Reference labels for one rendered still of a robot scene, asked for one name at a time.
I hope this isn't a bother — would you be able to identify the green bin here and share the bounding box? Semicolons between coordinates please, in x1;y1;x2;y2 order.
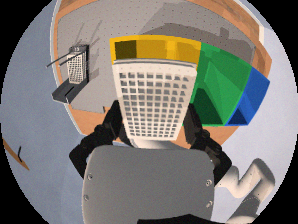
189;42;252;126

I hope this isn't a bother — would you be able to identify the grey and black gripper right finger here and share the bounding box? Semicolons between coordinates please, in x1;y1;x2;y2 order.
183;103;232;187

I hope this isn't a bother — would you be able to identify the yellow recycle bin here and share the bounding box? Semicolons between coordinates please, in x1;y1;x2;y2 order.
109;35;201;71

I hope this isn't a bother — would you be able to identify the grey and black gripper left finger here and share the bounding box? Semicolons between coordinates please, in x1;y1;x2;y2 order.
69;100;123;180

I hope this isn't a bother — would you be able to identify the blue open-top bin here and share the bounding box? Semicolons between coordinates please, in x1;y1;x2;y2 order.
224;66;270;126

